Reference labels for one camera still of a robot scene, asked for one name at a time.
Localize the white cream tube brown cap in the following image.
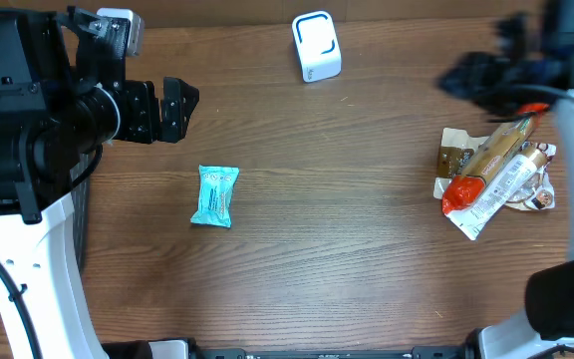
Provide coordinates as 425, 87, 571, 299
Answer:
445, 144, 556, 240

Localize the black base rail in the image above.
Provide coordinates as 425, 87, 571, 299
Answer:
189, 346, 465, 359

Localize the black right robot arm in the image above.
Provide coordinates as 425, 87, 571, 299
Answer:
439, 1, 574, 358

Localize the beige bread snack bag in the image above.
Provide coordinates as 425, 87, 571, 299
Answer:
433, 128, 557, 211

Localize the brown cardboard back panel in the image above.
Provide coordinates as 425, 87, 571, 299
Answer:
137, 0, 542, 29

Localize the grey plastic mesh basket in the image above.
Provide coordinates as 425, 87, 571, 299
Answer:
71, 154, 94, 273

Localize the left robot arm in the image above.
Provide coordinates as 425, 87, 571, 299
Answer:
0, 6, 199, 359

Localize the orange spaghetti pack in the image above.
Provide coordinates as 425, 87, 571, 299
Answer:
442, 103, 549, 214

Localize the white barcode scanner stand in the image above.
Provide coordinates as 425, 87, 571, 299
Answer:
291, 10, 342, 83

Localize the light blue snack packet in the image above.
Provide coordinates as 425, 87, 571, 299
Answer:
190, 166, 240, 228

